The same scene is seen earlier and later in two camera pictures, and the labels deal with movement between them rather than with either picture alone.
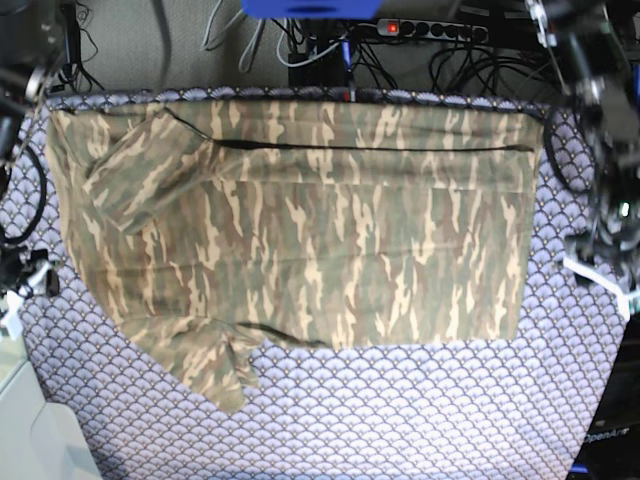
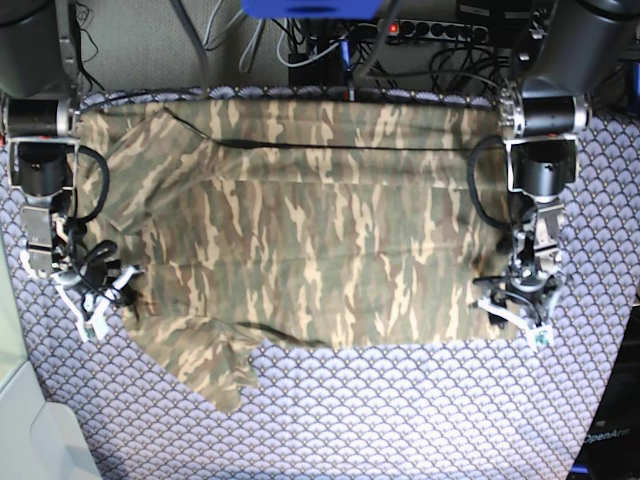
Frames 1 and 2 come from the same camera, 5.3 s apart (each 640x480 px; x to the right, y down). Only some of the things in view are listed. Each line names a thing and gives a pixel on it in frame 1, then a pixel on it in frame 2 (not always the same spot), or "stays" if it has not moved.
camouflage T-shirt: (336, 223) stays
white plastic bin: (39, 440) stays
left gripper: (24, 273) -> (56, 245)
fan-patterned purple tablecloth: (511, 408) stays
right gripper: (613, 240) -> (535, 274)
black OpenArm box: (610, 449) stays
